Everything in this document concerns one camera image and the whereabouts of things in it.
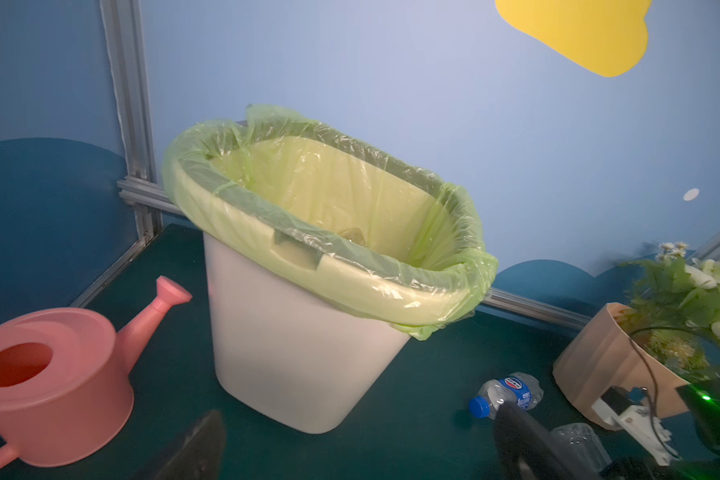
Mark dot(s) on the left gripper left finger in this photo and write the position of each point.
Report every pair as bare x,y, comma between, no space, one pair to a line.
195,454

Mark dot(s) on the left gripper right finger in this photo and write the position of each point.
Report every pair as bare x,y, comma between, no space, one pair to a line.
526,450

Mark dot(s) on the white plastic waste bin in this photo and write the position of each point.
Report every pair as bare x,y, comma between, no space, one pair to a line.
286,353

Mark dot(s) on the green bin liner bag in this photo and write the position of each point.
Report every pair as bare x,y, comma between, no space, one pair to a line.
366,232

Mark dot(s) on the small blue label bottle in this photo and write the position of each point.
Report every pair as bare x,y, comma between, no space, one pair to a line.
518,388

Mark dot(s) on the clear ribbed bottle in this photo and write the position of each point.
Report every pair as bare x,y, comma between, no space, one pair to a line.
582,441

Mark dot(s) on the artificial white flower plant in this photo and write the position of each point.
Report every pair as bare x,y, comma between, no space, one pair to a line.
673,312

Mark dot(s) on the beige ribbed flower pot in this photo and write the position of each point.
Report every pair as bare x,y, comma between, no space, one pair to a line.
601,356

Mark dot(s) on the pink watering can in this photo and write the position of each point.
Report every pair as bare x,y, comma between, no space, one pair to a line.
64,378

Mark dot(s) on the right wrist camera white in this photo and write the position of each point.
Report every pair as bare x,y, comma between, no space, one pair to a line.
616,408

